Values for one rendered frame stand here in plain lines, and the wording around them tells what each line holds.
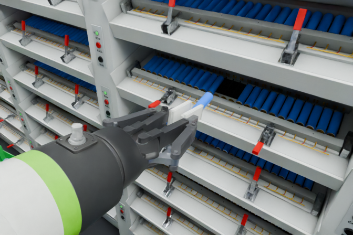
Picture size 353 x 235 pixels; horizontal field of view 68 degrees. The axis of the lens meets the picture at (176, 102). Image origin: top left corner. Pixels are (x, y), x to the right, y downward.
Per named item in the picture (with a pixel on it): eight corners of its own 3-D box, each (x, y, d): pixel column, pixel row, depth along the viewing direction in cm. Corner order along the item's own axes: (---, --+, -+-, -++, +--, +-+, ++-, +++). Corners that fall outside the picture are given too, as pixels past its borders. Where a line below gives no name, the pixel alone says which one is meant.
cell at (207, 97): (210, 91, 51) (193, 111, 47) (214, 98, 52) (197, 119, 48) (204, 92, 52) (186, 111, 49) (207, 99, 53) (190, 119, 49)
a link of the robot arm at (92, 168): (23, 215, 28) (81, 264, 24) (13, 119, 24) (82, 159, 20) (71, 187, 33) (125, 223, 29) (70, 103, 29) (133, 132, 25)
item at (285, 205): (309, 243, 62) (324, 225, 52) (125, 142, 91) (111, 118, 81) (331, 174, 72) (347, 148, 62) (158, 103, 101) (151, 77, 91)
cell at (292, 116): (302, 106, 62) (293, 125, 58) (294, 103, 62) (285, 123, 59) (304, 100, 60) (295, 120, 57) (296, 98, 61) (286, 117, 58)
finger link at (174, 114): (170, 127, 44) (166, 126, 44) (189, 115, 49) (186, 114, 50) (172, 111, 43) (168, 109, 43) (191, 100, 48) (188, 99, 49)
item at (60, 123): (112, 169, 105) (99, 151, 95) (29, 116, 134) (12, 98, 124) (142, 132, 115) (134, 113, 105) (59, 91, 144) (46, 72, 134)
